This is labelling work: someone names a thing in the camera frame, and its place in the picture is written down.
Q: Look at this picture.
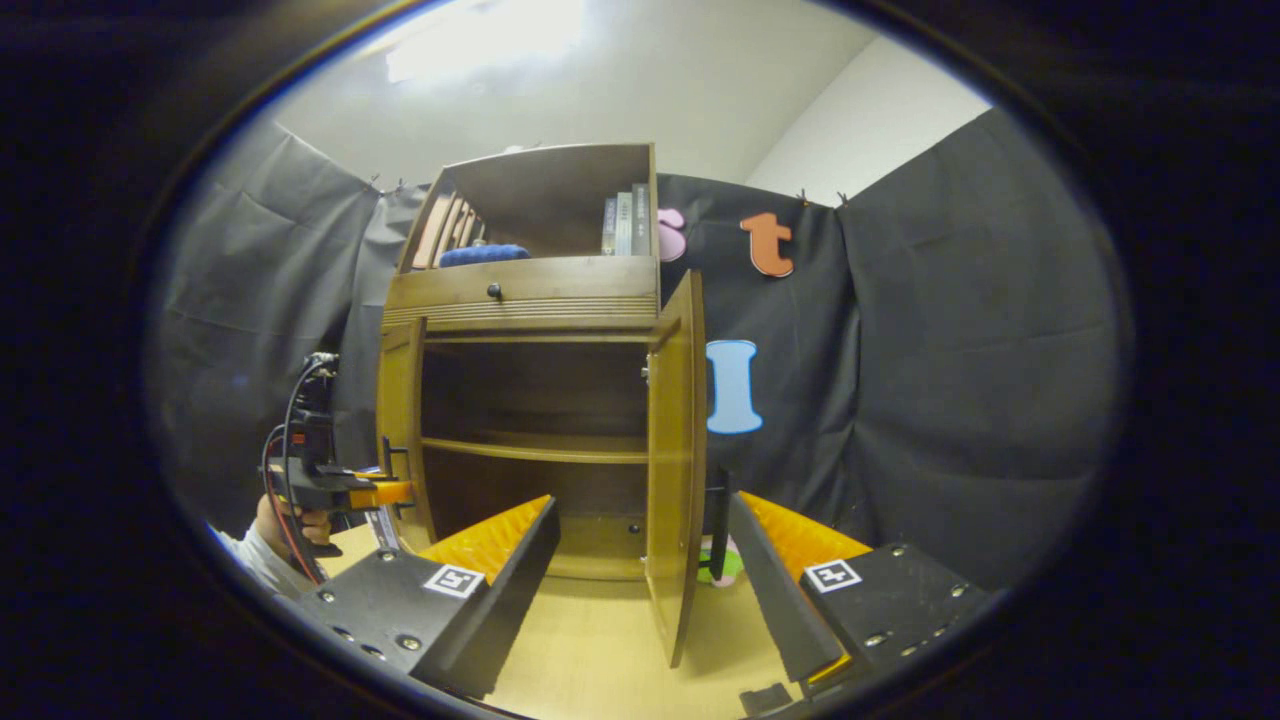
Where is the black backdrop cloth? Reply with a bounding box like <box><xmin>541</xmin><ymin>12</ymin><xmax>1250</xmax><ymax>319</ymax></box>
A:
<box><xmin>148</xmin><ymin>108</ymin><xmax>1136</xmax><ymax>591</ymax></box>

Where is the pink green plush toy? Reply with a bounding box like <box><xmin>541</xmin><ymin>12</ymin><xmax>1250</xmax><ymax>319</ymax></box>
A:
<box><xmin>700</xmin><ymin>535</ymin><xmax>746</xmax><ymax>586</ymax></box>

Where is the grey printed booklet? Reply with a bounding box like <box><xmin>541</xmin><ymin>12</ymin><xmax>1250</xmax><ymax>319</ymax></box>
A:
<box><xmin>365</xmin><ymin>468</ymin><xmax>401</xmax><ymax>551</ymax></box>

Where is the blue folded towel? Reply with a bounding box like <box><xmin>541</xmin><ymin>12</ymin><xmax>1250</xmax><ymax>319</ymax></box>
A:
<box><xmin>438</xmin><ymin>244</ymin><xmax>532</xmax><ymax>268</ymax></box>

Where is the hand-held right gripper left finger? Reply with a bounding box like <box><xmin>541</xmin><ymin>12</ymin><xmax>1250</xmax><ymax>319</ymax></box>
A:
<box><xmin>293</xmin><ymin>494</ymin><xmax>562</xmax><ymax>700</ymax></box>

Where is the red cable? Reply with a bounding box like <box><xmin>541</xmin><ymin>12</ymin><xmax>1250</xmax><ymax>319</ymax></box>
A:
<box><xmin>262</xmin><ymin>430</ymin><xmax>301</xmax><ymax>581</ymax></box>

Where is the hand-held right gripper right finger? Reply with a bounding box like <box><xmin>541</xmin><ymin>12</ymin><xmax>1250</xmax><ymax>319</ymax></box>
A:
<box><xmin>727</xmin><ymin>489</ymin><xmax>993</xmax><ymax>693</ymax></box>

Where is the ceiling light panel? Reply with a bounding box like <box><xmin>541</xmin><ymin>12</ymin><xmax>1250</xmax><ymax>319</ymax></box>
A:
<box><xmin>385</xmin><ymin>0</ymin><xmax>586</xmax><ymax>86</ymax></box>

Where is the black door handle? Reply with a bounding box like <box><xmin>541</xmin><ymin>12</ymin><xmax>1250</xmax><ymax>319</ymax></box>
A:
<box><xmin>383</xmin><ymin>437</ymin><xmax>413</xmax><ymax>511</ymax></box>
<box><xmin>708</xmin><ymin>468</ymin><xmax>731</xmax><ymax>583</ymax></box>

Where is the black cable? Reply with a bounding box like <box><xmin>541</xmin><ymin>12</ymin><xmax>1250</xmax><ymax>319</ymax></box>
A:
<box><xmin>283</xmin><ymin>355</ymin><xmax>341</xmax><ymax>586</ymax></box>

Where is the wooden shoe cabinet door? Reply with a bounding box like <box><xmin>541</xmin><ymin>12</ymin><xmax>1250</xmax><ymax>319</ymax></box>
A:
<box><xmin>377</xmin><ymin>318</ymin><xmax>436</xmax><ymax>551</ymax></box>
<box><xmin>645</xmin><ymin>270</ymin><xmax>708</xmax><ymax>669</ymax></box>

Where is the wooden double-door shoe cabinet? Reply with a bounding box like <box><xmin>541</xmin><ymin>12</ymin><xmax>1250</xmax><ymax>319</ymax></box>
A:
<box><xmin>377</xmin><ymin>143</ymin><xmax>708</xmax><ymax>669</ymax></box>

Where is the wooden inner shelf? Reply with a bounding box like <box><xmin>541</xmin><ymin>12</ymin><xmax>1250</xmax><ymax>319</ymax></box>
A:
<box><xmin>420</xmin><ymin>432</ymin><xmax>651</xmax><ymax>465</ymax></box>

